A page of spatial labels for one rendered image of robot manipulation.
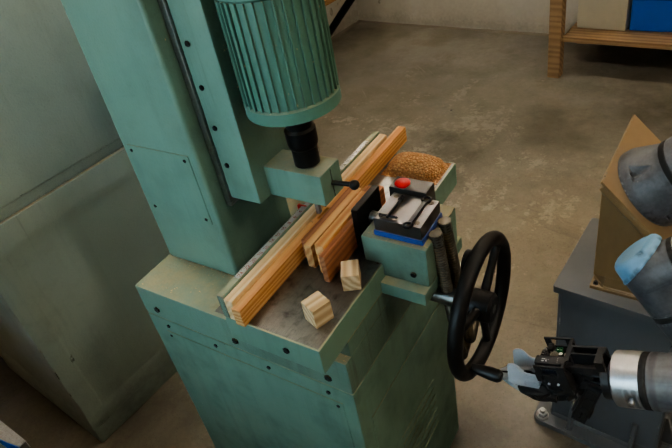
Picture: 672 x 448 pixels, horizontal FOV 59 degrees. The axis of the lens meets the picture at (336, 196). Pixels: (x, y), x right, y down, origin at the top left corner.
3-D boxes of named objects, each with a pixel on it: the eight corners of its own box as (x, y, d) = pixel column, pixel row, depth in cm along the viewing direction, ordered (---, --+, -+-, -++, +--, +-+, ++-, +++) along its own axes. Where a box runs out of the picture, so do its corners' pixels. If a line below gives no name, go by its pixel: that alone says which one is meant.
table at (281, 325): (373, 396, 96) (367, 372, 93) (232, 339, 112) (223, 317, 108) (497, 190, 136) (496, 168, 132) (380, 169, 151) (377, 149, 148)
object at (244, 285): (238, 322, 107) (231, 302, 104) (230, 318, 108) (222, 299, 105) (389, 152, 146) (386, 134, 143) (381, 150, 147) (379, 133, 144)
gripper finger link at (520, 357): (495, 341, 112) (542, 344, 106) (506, 364, 114) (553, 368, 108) (490, 354, 110) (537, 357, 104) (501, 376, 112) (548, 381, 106)
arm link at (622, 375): (657, 378, 98) (647, 426, 92) (626, 376, 102) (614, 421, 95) (643, 339, 95) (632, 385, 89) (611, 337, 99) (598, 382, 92)
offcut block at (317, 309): (322, 307, 106) (317, 290, 104) (334, 317, 104) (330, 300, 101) (305, 318, 105) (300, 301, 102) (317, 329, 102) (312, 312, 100)
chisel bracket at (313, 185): (327, 213, 115) (319, 177, 110) (271, 200, 122) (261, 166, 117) (346, 192, 120) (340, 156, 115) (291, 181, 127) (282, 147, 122)
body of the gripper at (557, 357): (540, 334, 106) (611, 338, 98) (555, 369, 109) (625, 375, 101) (527, 366, 101) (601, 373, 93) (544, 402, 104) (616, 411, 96)
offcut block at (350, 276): (343, 275, 112) (340, 261, 110) (361, 273, 112) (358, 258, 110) (343, 291, 109) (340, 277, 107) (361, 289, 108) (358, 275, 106)
